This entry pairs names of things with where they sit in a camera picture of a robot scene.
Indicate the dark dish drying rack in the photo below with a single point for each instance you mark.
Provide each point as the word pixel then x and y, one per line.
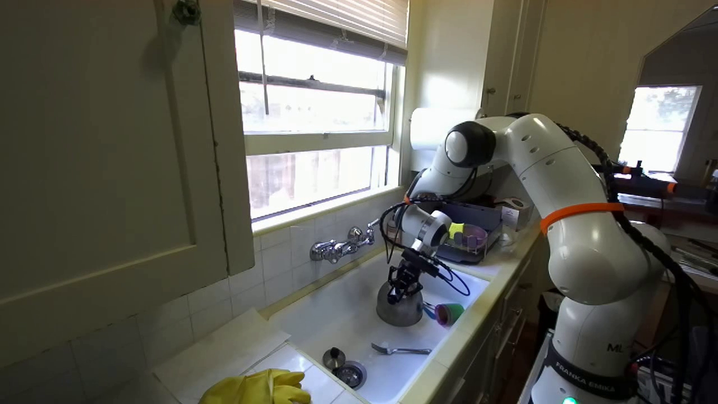
pixel 470 214

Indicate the green and purple cup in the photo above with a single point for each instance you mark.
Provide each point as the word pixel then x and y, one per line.
pixel 448 313

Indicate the white paper towel roll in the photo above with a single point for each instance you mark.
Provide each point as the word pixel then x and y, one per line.
pixel 429 129

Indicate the metal spoon in sink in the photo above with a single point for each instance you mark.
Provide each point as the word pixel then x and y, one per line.
pixel 392 347

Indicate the yellow sponge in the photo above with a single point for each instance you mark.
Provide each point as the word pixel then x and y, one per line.
pixel 456 228

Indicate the window blind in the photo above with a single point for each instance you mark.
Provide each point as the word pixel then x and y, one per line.
pixel 364 28

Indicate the chrome wall faucet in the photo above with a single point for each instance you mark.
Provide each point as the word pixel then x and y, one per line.
pixel 336 250

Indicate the purple plate in rack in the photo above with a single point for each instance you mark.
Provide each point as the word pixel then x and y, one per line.
pixel 475 236

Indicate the metal kettle with black handle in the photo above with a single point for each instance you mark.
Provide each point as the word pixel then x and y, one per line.
pixel 402 313

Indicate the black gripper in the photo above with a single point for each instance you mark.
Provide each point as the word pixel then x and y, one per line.
pixel 404 276

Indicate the cream cabinet door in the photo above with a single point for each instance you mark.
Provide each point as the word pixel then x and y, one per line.
pixel 123 161

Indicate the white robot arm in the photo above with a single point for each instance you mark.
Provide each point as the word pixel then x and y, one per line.
pixel 605 263

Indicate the yellow rubber glove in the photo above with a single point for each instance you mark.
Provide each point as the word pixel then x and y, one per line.
pixel 266 386

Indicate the small metal cup near drain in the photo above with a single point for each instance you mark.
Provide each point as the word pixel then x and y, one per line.
pixel 334 356

